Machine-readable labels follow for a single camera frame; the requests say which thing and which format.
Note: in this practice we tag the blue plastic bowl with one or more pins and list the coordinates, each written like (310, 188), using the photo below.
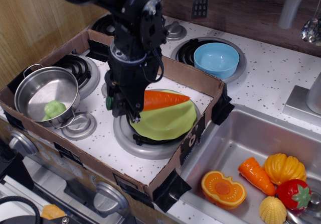
(217, 59)

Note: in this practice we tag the grey oven dial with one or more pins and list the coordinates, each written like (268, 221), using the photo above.
(22, 144)
(108, 199)

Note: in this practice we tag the grey stove knob front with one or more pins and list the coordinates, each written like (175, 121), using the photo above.
(80, 127)

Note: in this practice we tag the grey oven dial right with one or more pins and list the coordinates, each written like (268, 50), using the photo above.
(108, 199)

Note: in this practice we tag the hanging silver ladle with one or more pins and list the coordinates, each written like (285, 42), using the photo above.
(311, 29)

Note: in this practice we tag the grey oven dial left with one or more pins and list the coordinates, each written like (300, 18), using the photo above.
(22, 144)

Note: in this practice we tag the hanging slotted spatula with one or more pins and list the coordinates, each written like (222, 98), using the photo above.
(199, 9)

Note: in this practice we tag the black burner under plate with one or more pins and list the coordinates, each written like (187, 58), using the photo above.
(169, 135)

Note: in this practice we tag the red toy strawberry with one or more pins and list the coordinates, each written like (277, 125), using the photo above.
(295, 194)

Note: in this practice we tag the yellow toy pumpkin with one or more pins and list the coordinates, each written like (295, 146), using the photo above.
(281, 168)

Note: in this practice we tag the grey stove knob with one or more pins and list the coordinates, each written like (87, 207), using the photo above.
(175, 31)
(80, 127)

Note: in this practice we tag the orange toy carrot piece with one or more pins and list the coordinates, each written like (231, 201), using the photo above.
(256, 175)

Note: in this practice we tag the black burner back right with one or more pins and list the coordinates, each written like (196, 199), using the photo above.
(184, 52)

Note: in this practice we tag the light green plastic plate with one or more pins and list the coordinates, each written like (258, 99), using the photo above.
(180, 114)

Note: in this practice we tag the black device bottom left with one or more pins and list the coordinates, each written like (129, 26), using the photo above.
(12, 165)

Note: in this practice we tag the green toy vegetable in pot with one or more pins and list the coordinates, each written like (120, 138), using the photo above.
(53, 109)

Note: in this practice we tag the grey stove knob back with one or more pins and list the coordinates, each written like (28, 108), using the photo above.
(175, 31)

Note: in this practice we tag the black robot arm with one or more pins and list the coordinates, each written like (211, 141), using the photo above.
(135, 56)

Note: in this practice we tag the orange toy carrot green stem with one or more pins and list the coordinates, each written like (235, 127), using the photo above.
(154, 99)

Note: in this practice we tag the brown cardboard fence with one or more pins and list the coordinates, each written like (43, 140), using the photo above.
(150, 180)

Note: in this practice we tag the yellow toy corn piece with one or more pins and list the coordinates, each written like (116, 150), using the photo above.
(272, 211)

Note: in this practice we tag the black burner front left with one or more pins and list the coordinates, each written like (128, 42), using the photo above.
(77, 66)

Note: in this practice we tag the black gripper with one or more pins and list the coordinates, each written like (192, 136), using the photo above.
(127, 82)

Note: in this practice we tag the orange toy pumpkin half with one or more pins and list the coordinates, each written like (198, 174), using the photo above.
(222, 191)

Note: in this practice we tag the black burner back left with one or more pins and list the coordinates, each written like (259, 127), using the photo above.
(104, 25)

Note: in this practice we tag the small steel pot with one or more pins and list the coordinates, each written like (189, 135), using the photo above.
(46, 85)

